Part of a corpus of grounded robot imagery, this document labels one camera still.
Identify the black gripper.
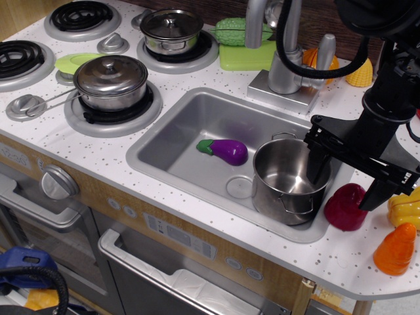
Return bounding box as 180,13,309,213
304,115,419,211

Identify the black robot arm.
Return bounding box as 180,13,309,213
304,1,419,211

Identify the red sweet potato toy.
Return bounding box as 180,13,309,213
324,183,368,232

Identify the steel pot in sink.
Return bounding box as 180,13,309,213
251,132,333,226

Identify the grey sink basin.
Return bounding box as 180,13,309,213
126,88,329,243

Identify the small lidded steel pot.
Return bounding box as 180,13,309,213
140,9,204,56

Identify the yellow toy bell pepper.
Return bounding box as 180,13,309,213
387,192,419,231

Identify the orange toy carrot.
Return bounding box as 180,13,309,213
373,222,417,276

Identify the yellow toy corn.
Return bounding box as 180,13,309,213
345,58,373,87

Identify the silver toy faucet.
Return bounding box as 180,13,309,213
245,1,326,114

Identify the purple toy eggplant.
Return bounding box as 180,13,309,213
196,139,248,166

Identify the orange toy pumpkin slice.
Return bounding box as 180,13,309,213
303,48,340,70

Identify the green plastic board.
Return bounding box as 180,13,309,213
219,41,276,71

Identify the green toy bitter gourd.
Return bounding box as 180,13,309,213
210,17,274,47

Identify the back right stove burner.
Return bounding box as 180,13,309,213
136,31,219,75

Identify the stove burner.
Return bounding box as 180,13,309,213
1,40,56,93
136,31,219,75
44,1,121,43
64,82,163,138

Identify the lidded steel saucepan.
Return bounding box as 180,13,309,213
46,55,148,112

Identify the front stove burner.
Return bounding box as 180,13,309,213
64,82,163,138

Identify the silver stove knob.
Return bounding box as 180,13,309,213
6,94,47,121
131,9,152,30
96,33,130,55

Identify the silver oven dial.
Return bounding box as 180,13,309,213
40,165,79,201

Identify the green plastic plate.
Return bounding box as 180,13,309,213
55,52,103,80

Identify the back left stove burner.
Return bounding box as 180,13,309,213
44,1,121,43

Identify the blue clamp tool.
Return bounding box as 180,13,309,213
1,246,58,295

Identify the black cable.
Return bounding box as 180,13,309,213
275,0,371,79

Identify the dishwasher door with handle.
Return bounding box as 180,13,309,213
94,213,291,314

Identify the oven door with handle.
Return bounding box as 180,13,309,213
1,164,124,314

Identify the black hose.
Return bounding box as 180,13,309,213
0,266,70,315

